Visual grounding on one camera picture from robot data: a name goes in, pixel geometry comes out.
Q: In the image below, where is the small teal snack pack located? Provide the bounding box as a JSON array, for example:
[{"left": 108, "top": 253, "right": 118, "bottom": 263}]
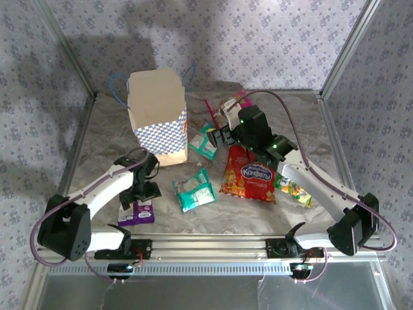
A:
[{"left": 188, "top": 122, "right": 219, "bottom": 161}]

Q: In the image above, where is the pink candy bag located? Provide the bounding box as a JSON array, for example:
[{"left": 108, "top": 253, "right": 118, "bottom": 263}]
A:
[{"left": 204, "top": 89, "right": 256, "bottom": 130}]

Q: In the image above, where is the purple snack pack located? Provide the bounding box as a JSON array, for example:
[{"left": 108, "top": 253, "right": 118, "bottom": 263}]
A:
[{"left": 117, "top": 198, "right": 156, "bottom": 226}]

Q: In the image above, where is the red candy bag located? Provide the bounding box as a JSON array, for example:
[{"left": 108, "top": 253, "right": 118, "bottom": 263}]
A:
[{"left": 219, "top": 144, "right": 277, "bottom": 204}]

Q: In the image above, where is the large teal snack pack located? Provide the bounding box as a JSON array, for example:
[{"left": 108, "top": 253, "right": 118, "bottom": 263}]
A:
[{"left": 172, "top": 167, "right": 217, "bottom": 214}]

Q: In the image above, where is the green yellow candy bag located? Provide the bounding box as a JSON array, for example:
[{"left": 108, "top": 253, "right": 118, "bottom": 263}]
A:
[{"left": 273, "top": 173, "right": 313, "bottom": 209}]

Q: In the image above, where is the blue checkered paper bag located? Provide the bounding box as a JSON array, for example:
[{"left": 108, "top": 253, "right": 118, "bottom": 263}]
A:
[{"left": 109, "top": 64, "right": 197, "bottom": 167}]

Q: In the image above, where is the grey metal sheet panel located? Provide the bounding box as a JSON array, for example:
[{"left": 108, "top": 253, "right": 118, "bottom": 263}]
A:
[{"left": 37, "top": 260, "right": 393, "bottom": 310}]

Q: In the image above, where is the aluminium table edge rail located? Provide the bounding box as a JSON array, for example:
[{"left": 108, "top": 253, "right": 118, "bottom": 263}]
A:
[
  {"left": 254, "top": 87, "right": 323, "bottom": 96},
  {"left": 317, "top": 92, "right": 359, "bottom": 196},
  {"left": 57, "top": 93, "right": 99, "bottom": 198}
]

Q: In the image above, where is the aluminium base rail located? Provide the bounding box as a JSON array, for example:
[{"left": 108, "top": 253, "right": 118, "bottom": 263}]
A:
[{"left": 34, "top": 234, "right": 387, "bottom": 263}]

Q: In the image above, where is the slotted grey cable duct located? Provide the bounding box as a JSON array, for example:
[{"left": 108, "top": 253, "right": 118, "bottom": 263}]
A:
[{"left": 46, "top": 262, "right": 296, "bottom": 277}]

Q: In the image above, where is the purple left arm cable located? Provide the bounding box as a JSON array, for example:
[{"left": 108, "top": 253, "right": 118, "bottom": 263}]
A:
[{"left": 30, "top": 147, "right": 151, "bottom": 284}]

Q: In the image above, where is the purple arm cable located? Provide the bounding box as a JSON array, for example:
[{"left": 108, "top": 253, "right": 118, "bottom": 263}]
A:
[
  {"left": 30, "top": 147, "right": 151, "bottom": 284},
  {"left": 227, "top": 89, "right": 399, "bottom": 284}
]

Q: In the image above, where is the aluminium frame post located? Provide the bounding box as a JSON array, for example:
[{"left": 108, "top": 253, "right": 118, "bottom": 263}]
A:
[
  {"left": 319, "top": 0, "right": 385, "bottom": 98},
  {"left": 34, "top": 0, "right": 99, "bottom": 98}
]

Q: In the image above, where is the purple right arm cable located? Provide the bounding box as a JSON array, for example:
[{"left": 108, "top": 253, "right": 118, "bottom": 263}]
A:
[{"left": 227, "top": 89, "right": 399, "bottom": 284}]

